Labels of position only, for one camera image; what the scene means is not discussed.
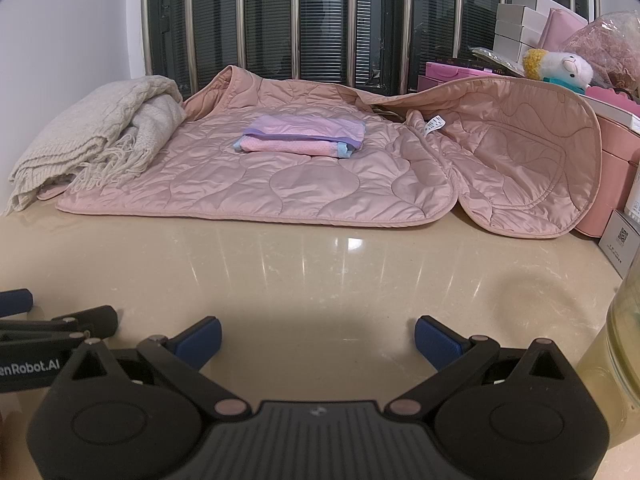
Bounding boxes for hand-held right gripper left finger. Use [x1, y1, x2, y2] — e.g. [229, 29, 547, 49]
[67, 316, 251, 421]

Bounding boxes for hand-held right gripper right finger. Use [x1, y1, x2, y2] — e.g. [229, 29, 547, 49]
[387, 316, 571, 421]

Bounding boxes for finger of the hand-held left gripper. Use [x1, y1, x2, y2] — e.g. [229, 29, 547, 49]
[0, 305, 119, 348]
[0, 288, 34, 318]

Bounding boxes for pink blue mesh garment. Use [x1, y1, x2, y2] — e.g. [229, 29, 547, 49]
[234, 114, 367, 159]

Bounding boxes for cream knitted blanket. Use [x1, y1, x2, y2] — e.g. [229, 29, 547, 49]
[5, 75, 188, 217]

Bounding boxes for glass jar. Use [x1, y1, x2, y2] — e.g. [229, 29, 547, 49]
[575, 265, 640, 441]

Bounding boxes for pink quilted blanket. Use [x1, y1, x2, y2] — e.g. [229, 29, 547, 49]
[55, 65, 603, 240]

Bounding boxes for white printed box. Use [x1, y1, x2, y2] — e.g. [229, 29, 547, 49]
[597, 208, 640, 281]

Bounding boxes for pink storage case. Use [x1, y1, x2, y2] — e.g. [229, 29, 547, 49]
[572, 107, 640, 238]

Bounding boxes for magenta flat box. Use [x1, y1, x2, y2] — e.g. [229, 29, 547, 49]
[425, 60, 526, 82]

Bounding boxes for white cardboard box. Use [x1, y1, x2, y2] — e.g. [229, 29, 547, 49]
[511, 0, 568, 12]
[496, 3, 551, 28]
[495, 21, 547, 45]
[493, 34, 543, 63]

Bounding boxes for white plush toy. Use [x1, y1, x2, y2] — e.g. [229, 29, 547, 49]
[522, 49, 596, 93]

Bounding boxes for pink pouch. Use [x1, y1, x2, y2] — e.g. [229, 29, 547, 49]
[537, 7, 590, 52]

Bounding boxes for metal window bars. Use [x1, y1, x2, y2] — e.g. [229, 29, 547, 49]
[140, 0, 601, 96]

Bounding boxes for pink lace cloth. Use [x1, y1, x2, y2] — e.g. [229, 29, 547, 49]
[562, 12, 640, 98]

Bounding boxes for dark glass window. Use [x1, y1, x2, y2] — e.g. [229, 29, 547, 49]
[147, 0, 598, 96]

